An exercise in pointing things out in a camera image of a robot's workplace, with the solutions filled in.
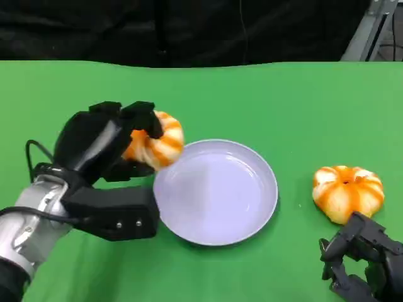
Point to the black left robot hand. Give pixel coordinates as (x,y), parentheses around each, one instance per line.
(91,141)

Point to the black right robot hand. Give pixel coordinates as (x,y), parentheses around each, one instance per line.
(378,245)

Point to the orange white toy bread roll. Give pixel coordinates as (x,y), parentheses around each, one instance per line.
(346,195)
(163,148)

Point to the black backdrop curtain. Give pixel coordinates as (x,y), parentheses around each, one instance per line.
(157,28)

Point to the lilac plate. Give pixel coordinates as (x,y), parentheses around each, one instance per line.
(217,195)

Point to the green table cloth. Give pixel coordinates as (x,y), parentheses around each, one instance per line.
(252,104)

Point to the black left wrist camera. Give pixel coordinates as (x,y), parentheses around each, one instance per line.
(116,210)

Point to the grey metal frame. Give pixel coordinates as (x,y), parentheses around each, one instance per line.
(365,34)

